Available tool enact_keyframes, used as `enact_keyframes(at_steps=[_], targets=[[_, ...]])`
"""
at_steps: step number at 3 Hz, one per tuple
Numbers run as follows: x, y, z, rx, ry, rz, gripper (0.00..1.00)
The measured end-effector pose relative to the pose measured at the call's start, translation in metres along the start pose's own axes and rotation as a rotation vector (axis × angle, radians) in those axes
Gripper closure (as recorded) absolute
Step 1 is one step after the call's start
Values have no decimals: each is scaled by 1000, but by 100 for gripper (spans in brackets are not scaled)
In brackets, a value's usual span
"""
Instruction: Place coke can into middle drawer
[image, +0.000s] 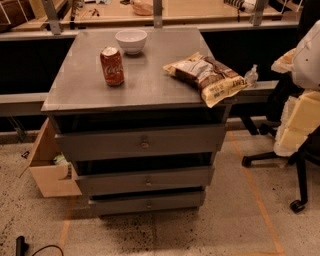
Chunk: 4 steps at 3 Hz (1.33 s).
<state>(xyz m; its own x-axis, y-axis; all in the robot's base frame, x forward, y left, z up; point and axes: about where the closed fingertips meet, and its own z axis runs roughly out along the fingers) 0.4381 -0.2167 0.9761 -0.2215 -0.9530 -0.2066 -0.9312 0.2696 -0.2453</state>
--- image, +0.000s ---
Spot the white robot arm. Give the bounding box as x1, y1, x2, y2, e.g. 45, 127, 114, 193
271, 21, 320, 157

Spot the red coke can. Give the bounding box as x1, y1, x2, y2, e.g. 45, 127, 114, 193
100, 47, 124, 86

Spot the clear sanitizer bottle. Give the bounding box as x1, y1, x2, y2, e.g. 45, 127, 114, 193
244, 64, 258, 87

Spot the white bowl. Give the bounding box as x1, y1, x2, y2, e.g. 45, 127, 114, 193
115, 29, 147, 55

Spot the cardboard box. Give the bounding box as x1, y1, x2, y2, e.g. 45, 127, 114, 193
19, 119, 81, 197

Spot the middle drawer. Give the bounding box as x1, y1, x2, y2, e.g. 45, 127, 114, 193
76, 166, 215, 196

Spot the wooden workbench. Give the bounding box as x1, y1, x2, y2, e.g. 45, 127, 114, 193
0, 0, 306, 34

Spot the drawer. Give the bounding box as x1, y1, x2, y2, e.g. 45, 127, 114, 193
89, 191, 205, 215
76, 166, 215, 196
56, 125, 225, 161

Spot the black cable with plug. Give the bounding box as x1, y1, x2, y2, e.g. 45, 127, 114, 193
15, 235, 65, 256

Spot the bottom drawer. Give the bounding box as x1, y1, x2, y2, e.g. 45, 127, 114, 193
89, 191, 205, 215

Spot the top drawer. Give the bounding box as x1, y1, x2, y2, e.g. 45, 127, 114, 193
56, 125, 225, 161

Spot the grey drawer cabinet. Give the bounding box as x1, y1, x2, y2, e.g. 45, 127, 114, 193
42, 28, 231, 201

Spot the chip bag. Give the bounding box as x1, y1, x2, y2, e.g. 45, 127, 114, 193
163, 52, 251, 108

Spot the black office chair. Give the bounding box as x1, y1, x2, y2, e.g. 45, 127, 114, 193
241, 73, 320, 214

